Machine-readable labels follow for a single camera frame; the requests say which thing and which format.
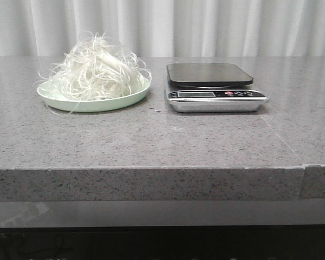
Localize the white vermicelli noodle bundle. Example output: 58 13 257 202
38 34 152 101

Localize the silver black kitchen scale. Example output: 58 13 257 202
166 63 269 113

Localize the light green round plate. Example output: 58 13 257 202
37 80 151 112

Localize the white pleated curtain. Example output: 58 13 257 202
0 1 325 57

